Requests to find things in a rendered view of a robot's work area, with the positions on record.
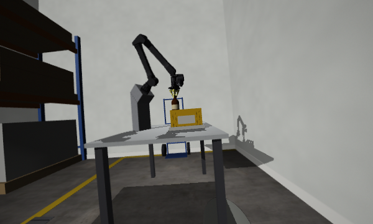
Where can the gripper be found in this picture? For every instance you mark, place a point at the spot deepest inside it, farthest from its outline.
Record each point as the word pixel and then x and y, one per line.
pixel 174 90

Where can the yellow crate with cross dividers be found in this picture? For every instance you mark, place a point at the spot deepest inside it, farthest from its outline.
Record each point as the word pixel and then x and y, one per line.
pixel 186 117

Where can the brown glass bottle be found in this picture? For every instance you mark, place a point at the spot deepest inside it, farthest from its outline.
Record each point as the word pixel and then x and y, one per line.
pixel 175 104

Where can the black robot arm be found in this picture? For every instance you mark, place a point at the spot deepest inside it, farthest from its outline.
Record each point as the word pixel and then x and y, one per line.
pixel 152 80

